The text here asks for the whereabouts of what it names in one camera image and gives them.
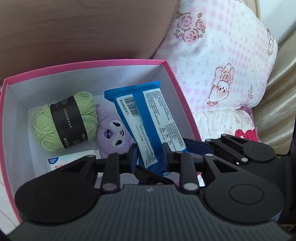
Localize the pink checkered pillow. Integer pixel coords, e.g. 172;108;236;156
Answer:
154;0;278;112

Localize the purple Kuromi plush toy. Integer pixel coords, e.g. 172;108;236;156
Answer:
96;103;135;158

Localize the white tissue pack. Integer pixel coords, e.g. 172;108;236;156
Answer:
45;150;101;173

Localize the blue cookie package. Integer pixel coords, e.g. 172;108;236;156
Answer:
104;81;187;174

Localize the green yarn ball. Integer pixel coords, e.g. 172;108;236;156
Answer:
32;91;98;152

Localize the pink cardboard box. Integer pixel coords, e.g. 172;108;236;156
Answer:
1;59;200;226

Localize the brown embroidered cushion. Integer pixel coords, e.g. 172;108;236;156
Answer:
1;1;179;79

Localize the cream bear print blanket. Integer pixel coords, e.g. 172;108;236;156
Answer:
1;108;259;233

